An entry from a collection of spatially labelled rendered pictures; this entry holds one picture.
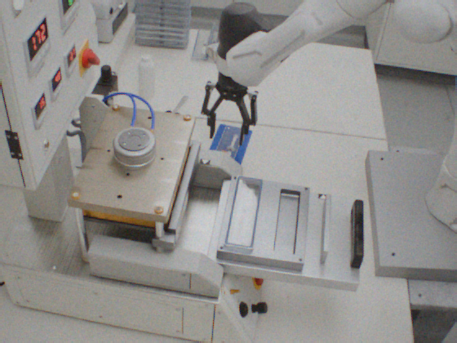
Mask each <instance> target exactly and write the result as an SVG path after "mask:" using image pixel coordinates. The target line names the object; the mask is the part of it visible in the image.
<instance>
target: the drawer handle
mask: <svg viewBox="0 0 457 343"><path fill-rule="evenodd" d="M351 214H353V257H352V260H351V262H350V267H353V268H358V269H360V268H361V266H362V262H363V259H364V256H365V254H364V201H363V200H361V199H355V200H354V202H353V205H352V208H351Z"/></svg>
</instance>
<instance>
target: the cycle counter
mask: <svg viewBox="0 0 457 343"><path fill-rule="evenodd" d="M45 27H46V26H45V22H44V21H43V23H42V24H41V26H40V27H39V28H38V30H37V31H36V33H35V34H34V35H33V36H32V37H31V39H30V41H29V43H30V46H31V51H32V57H33V56H34V55H35V53H36V52H37V51H38V49H39V47H40V46H41V45H42V44H43V42H44V41H45V40H46V38H47V35H46V31H45Z"/></svg>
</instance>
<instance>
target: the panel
mask: <svg viewBox="0 0 457 343"><path fill-rule="evenodd" d="M261 288H262V284H261V285H259V286H257V285H256V284H255V278H252V277H247V276H244V277H242V278H240V279H236V278H235V277H234V275H233V274H226V273H225V277H224V286H223V290H222V293H221V295H222V296H223V298H224V299H225V301H226V302H227V304H228V306H229V308H230V309H231V310H232V312H233V314H234V315H235V317H236V318H237V319H238V321H239V323H240V324H241V325H242V327H243V328H244V330H245V332H246V334H247V335H248V336H249V337H250V339H251V340H252V342H253V343H255V333H256V326H257V319H258V313H257V312H255V314H252V311H251V304H255V305H256V304H257V303H258V302H260V295H261ZM243 302H245V303H246V304H247V305H248V315H247V316H246V317H243V316H242V311H241V306H242V303H243Z"/></svg>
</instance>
